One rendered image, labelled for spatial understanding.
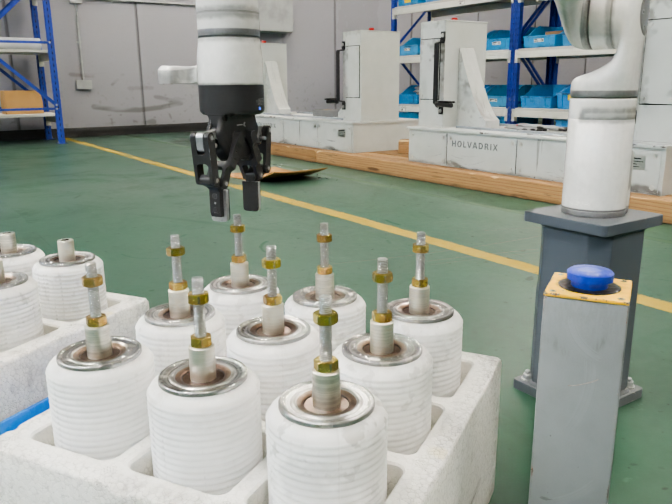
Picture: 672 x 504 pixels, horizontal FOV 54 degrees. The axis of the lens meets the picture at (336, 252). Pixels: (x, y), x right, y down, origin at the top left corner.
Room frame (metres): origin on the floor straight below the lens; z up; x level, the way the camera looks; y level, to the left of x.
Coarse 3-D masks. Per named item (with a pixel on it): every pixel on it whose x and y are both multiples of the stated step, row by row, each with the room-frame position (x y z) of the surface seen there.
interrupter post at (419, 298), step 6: (414, 288) 0.67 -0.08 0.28; (420, 288) 0.67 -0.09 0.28; (426, 288) 0.67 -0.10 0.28; (414, 294) 0.67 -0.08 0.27; (420, 294) 0.67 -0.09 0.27; (426, 294) 0.67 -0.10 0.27; (414, 300) 0.67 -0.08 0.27; (420, 300) 0.67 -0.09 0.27; (426, 300) 0.67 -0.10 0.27; (414, 306) 0.67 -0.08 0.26; (420, 306) 0.67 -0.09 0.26; (426, 306) 0.67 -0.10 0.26; (414, 312) 0.67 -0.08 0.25; (420, 312) 0.67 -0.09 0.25; (426, 312) 0.67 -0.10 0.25
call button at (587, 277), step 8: (568, 272) 0.57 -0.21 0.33; (576, 272) 0.56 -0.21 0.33; (584, 272) 0.56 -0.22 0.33; (592, 272) 0.56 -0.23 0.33; (600, 272) 0.56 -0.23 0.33; (608, 272) 0.56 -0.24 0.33; (576, 280) 0.56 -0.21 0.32; (584, 280) 0.55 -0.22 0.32; (592, 280) 0.55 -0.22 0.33; (600, 280) 0.55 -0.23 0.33; (608, 280) 0.55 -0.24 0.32; (584, 288) 0.55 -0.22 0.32; (592, 288) 0.55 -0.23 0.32; (600, 288) 0.55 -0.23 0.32
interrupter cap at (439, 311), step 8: (392, 304) 0.70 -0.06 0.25; (400, 304) 0.70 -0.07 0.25; (408, 304) 0.70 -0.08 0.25; (432, 304) 0.70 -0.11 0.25; (440, 304) 0.70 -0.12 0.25; (448, 304) 0.69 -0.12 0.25; (392, 312) 0.67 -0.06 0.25; (400, 312) 0.67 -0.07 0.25; (408, 312) 0.68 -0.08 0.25; (432, 312) 0.68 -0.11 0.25; (440, 312) 0.67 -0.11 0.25; (448, 312) 0.67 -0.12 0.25; (400, 320) 0.65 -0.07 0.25; (408, 320) 0.64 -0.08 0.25; (416, 320) 0.64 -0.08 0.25; (424, 320) 0.64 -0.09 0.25; (432, 320) 0.64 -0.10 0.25; (440, 320) 0.65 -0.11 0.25
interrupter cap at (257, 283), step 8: (216, 280) 0.79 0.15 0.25; (224, 280) 0.79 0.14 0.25; (256, 280) 0.79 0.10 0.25; (264, 280) 0.79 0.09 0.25; (216, 288) 0.76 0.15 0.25; (224, 288) 0.76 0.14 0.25; (232, 288) 0.76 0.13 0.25; (240, 288) 0.77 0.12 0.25; (248, 288) 0.76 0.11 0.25; (256, 288) 0.76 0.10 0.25; (264, 288) 0.76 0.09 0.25
